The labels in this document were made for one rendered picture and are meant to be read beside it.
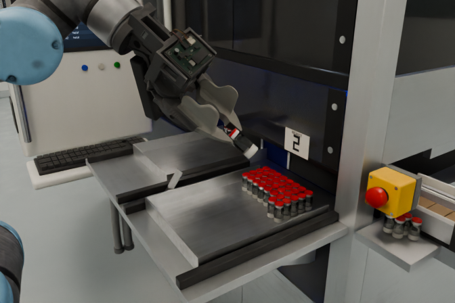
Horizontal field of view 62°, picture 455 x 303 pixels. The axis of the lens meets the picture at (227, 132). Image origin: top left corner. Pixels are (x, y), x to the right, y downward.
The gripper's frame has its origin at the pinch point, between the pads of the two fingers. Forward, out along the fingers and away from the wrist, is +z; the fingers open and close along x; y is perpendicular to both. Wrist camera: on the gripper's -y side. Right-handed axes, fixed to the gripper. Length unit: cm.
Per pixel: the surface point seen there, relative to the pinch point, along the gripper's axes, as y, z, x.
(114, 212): -134, -9, 19
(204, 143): -65, -1, 37
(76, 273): -177, -2, -6
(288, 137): -26.1, 13.6, 30.5
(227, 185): -42.9, 11.4, 17.8
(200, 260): -22.4, 12.8, -9.1
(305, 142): -21.3, 16.5, 28.7
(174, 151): -65, -6, 26
